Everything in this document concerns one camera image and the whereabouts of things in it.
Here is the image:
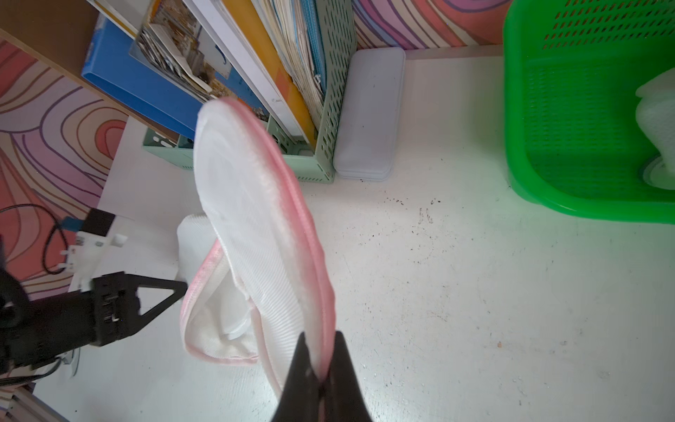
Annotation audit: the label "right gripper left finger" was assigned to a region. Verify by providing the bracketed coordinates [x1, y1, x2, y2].
[271, 332, 320, 422]

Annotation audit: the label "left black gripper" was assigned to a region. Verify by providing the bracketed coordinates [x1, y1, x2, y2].
[1, 269, 188, 373]

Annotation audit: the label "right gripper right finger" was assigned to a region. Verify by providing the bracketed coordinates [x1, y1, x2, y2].
[323, 332, 373, 422]

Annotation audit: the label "mint green file organizer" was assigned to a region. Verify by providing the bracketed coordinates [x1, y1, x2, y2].
[141, 0, 359, 185]

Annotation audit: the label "blue folder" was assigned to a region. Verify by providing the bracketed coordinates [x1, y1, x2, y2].
[81, 13, 270, 138]

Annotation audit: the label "magazines in organizer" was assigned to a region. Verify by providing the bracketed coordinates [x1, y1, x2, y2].
[89, 0, 233, 104]

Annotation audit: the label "brown cardboard folder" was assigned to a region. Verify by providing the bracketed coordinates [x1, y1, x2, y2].
[1, 0, 179, 141]

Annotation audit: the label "grey flat case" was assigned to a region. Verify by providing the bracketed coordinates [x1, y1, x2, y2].
[333, 47, 406, 181]

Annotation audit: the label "green plastic basket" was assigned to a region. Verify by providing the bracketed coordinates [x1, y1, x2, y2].
[504, 1, 674, 224]

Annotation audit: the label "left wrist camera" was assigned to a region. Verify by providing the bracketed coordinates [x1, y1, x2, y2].
[59, 209, 128, 293]

